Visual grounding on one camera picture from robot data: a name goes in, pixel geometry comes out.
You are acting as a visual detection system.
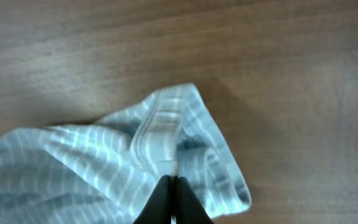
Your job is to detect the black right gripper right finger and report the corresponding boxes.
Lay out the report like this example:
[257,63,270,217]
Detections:
[175,177,213,224]

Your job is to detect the light blue striped shorts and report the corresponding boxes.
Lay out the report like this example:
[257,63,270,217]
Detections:
[0,83,252,223]

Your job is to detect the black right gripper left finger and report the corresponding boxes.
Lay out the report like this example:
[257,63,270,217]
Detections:
[133,175,172,224]

